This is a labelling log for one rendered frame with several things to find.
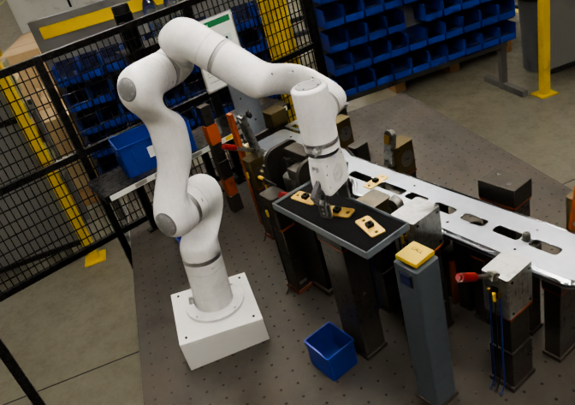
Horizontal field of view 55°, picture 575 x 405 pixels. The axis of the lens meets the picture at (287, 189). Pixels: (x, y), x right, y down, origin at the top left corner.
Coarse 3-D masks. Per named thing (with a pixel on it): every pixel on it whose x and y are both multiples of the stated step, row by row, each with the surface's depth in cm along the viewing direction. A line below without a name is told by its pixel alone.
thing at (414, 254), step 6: (408, 246) 121; (414, 246) 120; (420, 246) 120; (402, 252) 120; (408, 252) 119; (414, 252) 119; (420, 252) 118; (426, 252) 118; (432, 252) 117; (396, 258) 120; (402, 258) 118; (408, 258) 117; (414, 258) 117; (420, 258) 117; (426, 258) 117; (408, 264) 117; (414, 264) 115; (420, 264) 116
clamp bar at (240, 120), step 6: (240, 114) 197; (246, 114) 198; (240, 120) 195; (246, 120) 196; (240, 126) 199; (246, 126) 197; (246, 132) 198; (252, 132) 199; (246, 138) 201; (252, 138) 200; (252, 144) 200; (258, 144) 202
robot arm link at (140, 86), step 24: (144, 72) 134; (168, 72) 139; (120, 96) 136; (144, 96) 134; (144, 120) 143; (168, 120) 142; (168, 144) 146; (168, 168) 149; (168, 192) 151; (168, 216) 151; (192, 216) 153
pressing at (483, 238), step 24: (264, 144) 223; (360, 168) 188; (384, 168) 184; (360, 192) 175; (384, 192) 172; (408, 192) 168; (432, 192) 165; (456, 192) 163; (456, 216) 153; (480, 216) 150; (504, 216) 148; (528, 216) 146; (456, 240) 144; (480, 240) 142; (504, 240) 139; (552, 240) 135; (552, 264) 128
